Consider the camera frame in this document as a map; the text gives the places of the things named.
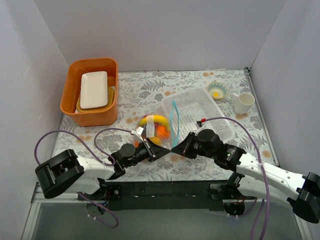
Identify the orange tangerine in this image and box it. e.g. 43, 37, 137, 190
155, 125, 171, 140
133, 136, 162, 147

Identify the clear zip top bag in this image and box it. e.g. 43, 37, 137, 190
134, 100, 180, 149

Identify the yellow banana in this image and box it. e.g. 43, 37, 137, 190
138, 115, 170, 131

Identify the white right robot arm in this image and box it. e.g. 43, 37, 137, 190
171, 129, 320, 224

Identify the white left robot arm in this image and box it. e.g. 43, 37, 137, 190
35, 139, 171, 200

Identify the white plastic basket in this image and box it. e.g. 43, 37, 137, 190
161, 87, 224, 143

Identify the white mug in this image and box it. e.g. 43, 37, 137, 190
231, 92, 255, 115

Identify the small patterned bowl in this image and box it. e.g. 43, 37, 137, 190
206, 81, 229, 101

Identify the floral table mat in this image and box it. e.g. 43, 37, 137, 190
47, 69, 279, 182

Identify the yellow tray in tub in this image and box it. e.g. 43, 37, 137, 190
75, 86, 115, 113

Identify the white rectangular plate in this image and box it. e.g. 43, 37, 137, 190
79, 71, 108, 109

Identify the orange plastic tub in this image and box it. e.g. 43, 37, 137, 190
60, 57, 119, 127

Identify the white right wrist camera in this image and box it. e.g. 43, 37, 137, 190
195, 118, 207, 135

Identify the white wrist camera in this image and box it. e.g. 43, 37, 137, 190
195, 118, 207, 135
130, 126, 146, 143

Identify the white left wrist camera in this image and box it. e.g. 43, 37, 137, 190
130, 126, 146, 143

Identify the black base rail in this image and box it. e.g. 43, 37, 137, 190
77, 178, 258, 212

